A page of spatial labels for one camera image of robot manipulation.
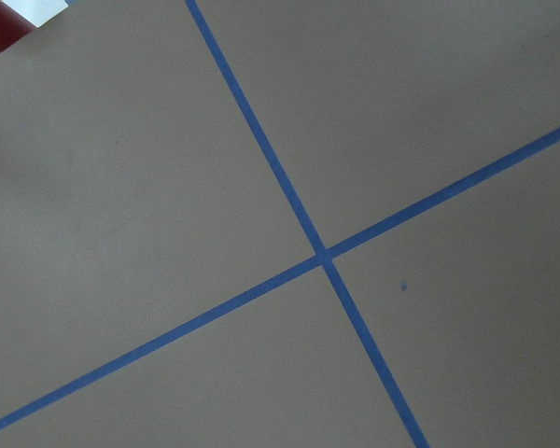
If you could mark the blue tape grid lines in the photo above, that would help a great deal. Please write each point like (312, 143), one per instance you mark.
(323, 257)

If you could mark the red cylinder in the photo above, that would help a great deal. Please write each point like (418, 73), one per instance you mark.
(13, 26)

